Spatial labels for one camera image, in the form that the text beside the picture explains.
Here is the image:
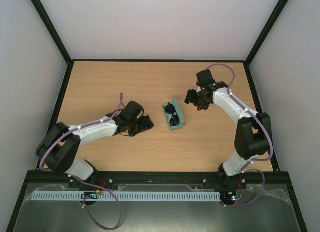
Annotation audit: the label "blue cleaning cloth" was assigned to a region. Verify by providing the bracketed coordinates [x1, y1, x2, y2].
[166, 111, 181, 128]

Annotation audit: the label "grey metal panel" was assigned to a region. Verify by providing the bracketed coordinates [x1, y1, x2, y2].
[14, 184, 300, 231]

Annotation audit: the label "dark round sunglasses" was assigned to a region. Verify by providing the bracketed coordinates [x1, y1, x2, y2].
[164, 103, 180, 126]

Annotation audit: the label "grey glasses case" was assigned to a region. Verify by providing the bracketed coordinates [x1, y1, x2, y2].
[162, 96, 186, 131]

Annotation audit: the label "blue slotted cable duct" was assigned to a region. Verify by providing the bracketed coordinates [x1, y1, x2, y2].
[31, 191, 221, 202]

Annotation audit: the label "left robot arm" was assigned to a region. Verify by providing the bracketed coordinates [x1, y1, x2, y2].
[35, 101, 154, 181]

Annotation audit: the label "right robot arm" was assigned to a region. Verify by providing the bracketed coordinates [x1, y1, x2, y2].
[184, 69, 273, 188]

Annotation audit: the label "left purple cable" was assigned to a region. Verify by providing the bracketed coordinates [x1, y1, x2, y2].
[38, 92, 125, 229]

